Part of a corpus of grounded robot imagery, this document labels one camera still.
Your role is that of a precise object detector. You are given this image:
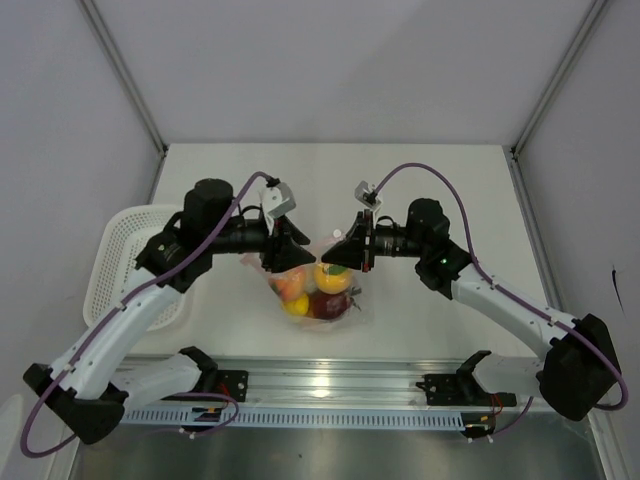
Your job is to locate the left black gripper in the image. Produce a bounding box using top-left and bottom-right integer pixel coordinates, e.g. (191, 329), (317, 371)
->
(208, 213), (316, 273)

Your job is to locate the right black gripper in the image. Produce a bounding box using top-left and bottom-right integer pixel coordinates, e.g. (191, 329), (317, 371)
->
(321, 210), (426, 274)

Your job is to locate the pink orange toy peach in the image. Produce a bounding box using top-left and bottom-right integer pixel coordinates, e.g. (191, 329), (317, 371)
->
(268, 268), (306, 302)

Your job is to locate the clear zip top bag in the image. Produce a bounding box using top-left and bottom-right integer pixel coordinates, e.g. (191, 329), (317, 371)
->
(241, 229), (374, 332)

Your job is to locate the yellow toy pear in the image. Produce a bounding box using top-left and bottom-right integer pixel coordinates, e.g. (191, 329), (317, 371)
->
(282, 293), (310, 317)

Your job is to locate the red toy apple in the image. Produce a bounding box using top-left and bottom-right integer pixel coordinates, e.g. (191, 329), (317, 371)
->
(310, 291), (351, 321)

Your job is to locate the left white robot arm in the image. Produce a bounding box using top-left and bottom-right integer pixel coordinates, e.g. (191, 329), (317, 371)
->
(20, 171), (315, 458)

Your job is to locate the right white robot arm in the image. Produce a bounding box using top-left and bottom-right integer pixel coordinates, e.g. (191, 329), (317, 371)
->
(322, 199), (621, 421)

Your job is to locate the white perforated plastic basket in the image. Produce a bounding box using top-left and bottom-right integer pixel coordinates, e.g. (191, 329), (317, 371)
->
(83, 204), (180, 326)

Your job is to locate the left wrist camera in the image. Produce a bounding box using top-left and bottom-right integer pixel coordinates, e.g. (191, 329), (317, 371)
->
(260, 178), (296, 235)

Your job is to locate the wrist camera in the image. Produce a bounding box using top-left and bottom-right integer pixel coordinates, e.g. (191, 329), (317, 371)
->
(260, 178), (296, 235)
(354, 181), (382, 211)

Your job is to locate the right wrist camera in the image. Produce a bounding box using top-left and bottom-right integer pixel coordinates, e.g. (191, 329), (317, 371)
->
(354, 181), (382, 211)

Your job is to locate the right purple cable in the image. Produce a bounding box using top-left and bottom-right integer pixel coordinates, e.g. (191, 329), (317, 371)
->
(369, 162), (630, 412)

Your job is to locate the purple cable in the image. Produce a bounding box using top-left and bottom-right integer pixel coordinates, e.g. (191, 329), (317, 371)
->
(369, 162), (630, 412)
(20, 171), (279, 459)

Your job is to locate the aluminium mounting rail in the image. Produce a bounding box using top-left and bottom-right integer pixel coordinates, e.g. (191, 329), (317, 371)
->
(119, 357), (614, 414)

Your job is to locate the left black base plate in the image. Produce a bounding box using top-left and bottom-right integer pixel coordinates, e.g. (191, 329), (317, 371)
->
(213, 370), (249, 403)

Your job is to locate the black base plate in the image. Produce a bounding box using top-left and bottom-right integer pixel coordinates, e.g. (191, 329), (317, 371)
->
(415, 374), (517, 407)
(213, 370), (249, 403)

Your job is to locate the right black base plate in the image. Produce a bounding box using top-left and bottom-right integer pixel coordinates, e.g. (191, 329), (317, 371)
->
(415, 374), (517, 407)

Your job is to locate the white slotted cable duct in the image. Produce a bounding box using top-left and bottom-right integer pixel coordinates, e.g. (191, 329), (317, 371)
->
(122, 406), (465, 432)

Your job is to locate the right aluminium frame post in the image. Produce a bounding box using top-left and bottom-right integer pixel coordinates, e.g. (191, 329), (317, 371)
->
(509, 0), (616, 156)

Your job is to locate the aluminium frame post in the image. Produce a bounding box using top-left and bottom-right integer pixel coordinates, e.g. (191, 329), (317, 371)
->
(509, 0), (616, 156)
(74, 0), (169, 159)

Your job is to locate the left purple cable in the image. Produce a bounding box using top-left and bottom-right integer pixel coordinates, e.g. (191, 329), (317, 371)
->
(20, 171), (279, 459)

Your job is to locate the left aluminium frame post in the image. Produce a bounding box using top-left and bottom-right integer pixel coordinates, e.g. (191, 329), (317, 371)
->
(74, 0), (169, 159)

